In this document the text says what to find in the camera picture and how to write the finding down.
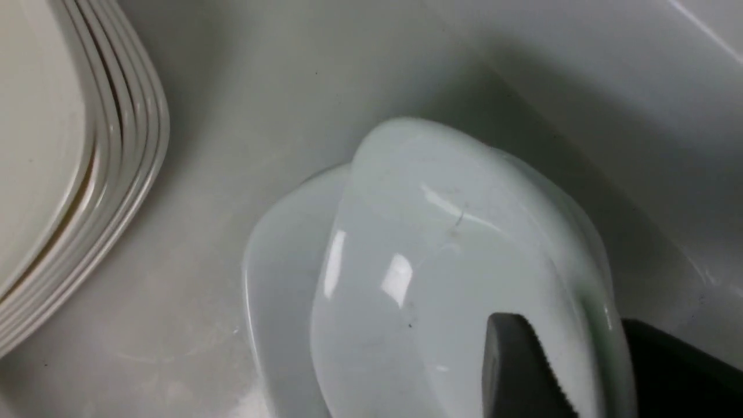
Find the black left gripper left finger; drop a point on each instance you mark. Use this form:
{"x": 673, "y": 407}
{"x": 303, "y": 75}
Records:
{"x": 516, "y": 378}

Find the small white bowl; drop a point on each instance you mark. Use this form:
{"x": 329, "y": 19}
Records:
{"x": 434, "y": 232}
{"x": 280, "y": 270}

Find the large white plastic tub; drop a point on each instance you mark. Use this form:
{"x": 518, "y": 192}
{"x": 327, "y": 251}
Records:
{"x": 633, "y": 107}

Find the stack of white square plates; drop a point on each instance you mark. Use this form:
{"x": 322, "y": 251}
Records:
{"x": 85, "y": 130}

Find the small white bowl in tub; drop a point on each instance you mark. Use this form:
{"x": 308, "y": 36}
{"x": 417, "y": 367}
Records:
{"x": 280, "y": 270}

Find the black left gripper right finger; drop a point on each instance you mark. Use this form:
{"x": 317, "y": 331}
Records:
{"x": 675, "y": 379}

